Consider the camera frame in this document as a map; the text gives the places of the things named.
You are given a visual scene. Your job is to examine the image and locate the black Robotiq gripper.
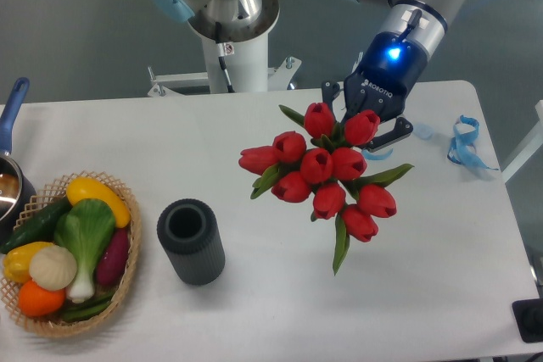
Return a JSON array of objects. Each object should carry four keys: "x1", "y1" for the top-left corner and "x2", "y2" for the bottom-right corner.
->
[{"x1": 321, "y1": 0, "x2": 449, "y2": 153}]

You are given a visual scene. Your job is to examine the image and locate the red tulip bouquet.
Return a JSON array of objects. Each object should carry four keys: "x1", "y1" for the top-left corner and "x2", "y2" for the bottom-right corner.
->
[{"x1": 238, "y1": 103, "x2": 412, "y2": 272}]

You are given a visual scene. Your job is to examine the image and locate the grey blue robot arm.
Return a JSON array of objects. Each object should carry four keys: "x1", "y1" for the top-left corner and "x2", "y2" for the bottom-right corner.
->
[{"x1": 152, "y1": 0, "x2": 466, "y2": 151}]

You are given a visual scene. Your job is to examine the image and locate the dark grey ribbed vase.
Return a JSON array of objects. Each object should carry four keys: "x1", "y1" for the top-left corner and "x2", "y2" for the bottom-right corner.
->
[{"x1": 157, "y1": 198, "x2": 226, "y2": 286}]

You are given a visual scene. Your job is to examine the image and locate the small translucent blue cap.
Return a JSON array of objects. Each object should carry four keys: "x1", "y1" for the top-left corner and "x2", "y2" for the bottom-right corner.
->
[{"x1": 413, "y1": 123, "x2": 434, "y2": 141}]

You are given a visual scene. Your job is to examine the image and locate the blue ribbon strip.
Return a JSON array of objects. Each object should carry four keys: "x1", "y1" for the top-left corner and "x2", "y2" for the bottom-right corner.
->
[{"x1": 446, "y1": 115, "x2": 498, "y2": 171}]

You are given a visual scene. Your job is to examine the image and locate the black device at edge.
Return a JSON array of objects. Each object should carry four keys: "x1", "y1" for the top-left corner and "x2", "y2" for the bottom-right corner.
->
[{"x1": 512, "y1": 298, "x2": 542, "y2": 343}]

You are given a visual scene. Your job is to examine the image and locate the purple toy sweet potato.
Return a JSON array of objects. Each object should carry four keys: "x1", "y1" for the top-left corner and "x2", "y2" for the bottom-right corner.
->
[{"x1": 95, "y1": 228, "x2": 130, "y2": 286}]

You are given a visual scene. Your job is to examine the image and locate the green toy bok choy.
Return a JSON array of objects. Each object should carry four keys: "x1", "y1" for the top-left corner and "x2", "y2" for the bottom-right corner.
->
[{"x1": 53, "y1": 198, "x2": 115, "y2": 304}]

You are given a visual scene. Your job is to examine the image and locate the woven wicker basket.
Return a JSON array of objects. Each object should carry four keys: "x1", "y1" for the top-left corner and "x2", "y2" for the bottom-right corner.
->
[{"x1": 1, "y1": 170, "x2": 142, "y2": 338}]

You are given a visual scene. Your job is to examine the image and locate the green toy bean pods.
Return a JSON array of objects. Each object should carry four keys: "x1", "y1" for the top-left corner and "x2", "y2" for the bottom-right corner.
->
[{"x1": 59, "y1": 292, "x2": 114, "y2": 323}]

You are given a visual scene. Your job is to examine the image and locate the dark green toy cucumber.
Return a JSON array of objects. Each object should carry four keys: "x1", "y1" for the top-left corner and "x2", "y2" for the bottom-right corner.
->
[{"x1": 1, "y1": 197, "x2": 71, "y2": 254}]

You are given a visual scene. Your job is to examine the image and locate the cream toy steamed bun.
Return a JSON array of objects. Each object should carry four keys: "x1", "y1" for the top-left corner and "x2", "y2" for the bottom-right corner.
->
[{"x1": 29, "y1": 245, "x2": 77, "y2": 291}]

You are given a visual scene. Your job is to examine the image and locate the yellow toy bell pepper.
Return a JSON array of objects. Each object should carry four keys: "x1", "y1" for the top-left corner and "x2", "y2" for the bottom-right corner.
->
[{"x1": 3, "y1": 242, "x2": 53, "y2": 284}]

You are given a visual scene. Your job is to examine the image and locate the orange toy fruit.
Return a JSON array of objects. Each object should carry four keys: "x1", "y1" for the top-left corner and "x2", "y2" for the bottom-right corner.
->
[{"x1": 18, "y1": 281, "x2": 65, "y2": 317}]

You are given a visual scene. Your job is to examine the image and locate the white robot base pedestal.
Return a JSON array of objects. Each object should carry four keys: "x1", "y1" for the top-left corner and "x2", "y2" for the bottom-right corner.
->
[{"x1": 148, "y1": 0, "x2": 302, "y2": 97}]

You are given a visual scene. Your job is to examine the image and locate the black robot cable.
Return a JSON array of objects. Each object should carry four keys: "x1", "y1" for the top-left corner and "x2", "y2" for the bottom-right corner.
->
[{"x1": 214, "y1": 21, "x2": 236, "y2": 94}]

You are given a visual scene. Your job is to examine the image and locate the white frame bar right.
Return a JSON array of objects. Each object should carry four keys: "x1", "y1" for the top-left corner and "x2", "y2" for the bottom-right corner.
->
[{"x1": 501, "y1": 100, "x2": 542, "y2": 183}]

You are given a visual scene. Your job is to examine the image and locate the blue handled saucepan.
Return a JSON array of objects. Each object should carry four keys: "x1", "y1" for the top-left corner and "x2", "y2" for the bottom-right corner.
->
[{"x1": 1, "y1": 77, "x2": 36, "y2": 243}]

